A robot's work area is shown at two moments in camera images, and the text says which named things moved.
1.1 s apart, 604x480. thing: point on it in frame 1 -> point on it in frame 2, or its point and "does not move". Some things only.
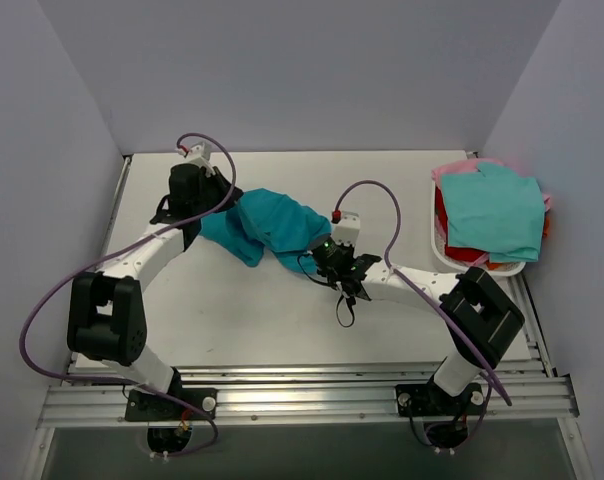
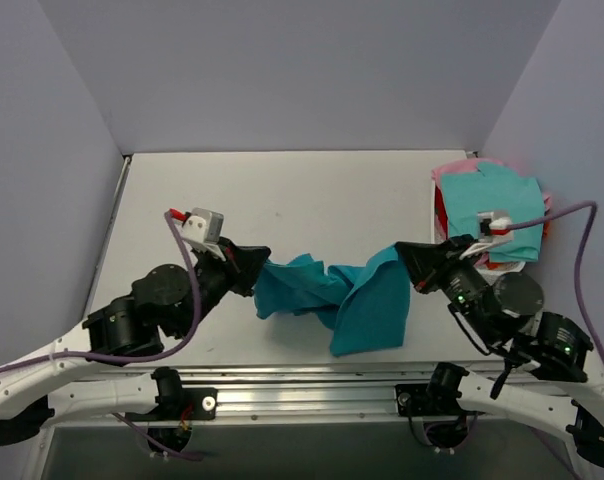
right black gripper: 321,248 -> 439,270
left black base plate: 142,406 does not move
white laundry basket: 441,254 does not move
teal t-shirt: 263,219 -> 366,308
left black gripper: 227,190 -> 233,268
